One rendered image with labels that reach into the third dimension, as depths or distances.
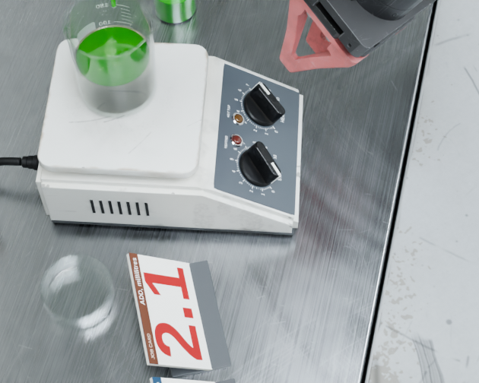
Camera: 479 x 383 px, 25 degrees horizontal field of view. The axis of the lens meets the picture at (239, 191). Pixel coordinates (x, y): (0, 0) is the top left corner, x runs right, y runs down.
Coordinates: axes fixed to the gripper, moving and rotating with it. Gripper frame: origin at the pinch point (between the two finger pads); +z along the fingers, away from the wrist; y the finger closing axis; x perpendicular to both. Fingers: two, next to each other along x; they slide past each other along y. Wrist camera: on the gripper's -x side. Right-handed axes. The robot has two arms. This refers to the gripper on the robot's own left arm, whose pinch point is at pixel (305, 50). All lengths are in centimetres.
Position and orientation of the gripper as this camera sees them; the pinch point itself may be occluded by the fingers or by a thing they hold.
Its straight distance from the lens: 81.1
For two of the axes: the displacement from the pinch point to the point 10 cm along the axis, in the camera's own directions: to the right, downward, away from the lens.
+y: -6.1, 4.7, -6.3
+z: -5.0, 3.9, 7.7
